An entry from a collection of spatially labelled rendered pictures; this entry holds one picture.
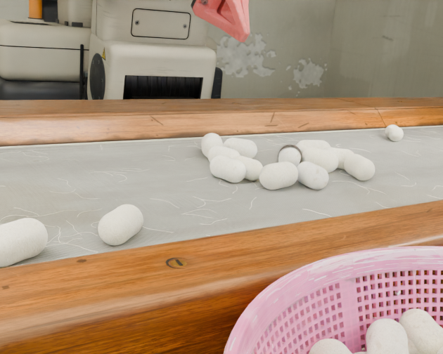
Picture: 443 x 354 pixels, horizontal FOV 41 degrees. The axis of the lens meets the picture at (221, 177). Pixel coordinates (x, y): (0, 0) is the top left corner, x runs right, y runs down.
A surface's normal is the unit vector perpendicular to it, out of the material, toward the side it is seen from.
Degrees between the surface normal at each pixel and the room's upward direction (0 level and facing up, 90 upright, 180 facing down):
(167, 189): 0
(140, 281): 0
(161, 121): 45
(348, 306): 72
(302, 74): 90
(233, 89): 90
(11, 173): 0
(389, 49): 90
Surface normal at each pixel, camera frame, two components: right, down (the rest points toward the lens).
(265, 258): 0.08, -0.96
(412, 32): -0.89, 0.05
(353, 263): 0.57, 0.01
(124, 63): 0.44, 0.41
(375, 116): 0.44, -0.48
